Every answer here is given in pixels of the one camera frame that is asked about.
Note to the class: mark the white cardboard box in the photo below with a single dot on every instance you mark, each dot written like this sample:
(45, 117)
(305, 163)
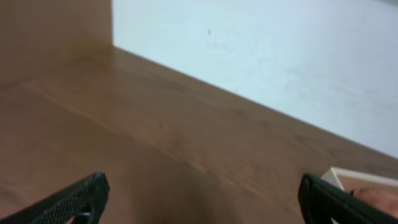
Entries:
(348, 180)

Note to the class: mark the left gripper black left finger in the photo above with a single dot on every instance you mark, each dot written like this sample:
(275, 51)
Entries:
(81, 202)

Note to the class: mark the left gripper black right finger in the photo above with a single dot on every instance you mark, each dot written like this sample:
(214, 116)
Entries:
(323, 203)

